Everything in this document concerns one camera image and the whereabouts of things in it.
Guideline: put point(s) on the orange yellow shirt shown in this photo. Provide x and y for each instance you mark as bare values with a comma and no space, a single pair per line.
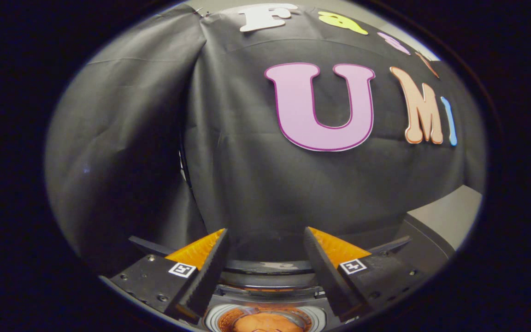
265,323

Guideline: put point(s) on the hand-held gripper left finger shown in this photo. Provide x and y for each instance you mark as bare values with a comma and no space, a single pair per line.
208,272

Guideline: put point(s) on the black backdrop cloth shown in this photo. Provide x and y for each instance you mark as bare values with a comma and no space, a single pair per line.
122,152

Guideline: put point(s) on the grey cabinet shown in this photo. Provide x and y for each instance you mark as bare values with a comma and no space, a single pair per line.
450,216

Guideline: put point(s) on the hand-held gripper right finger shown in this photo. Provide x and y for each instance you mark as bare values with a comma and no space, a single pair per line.
327,272

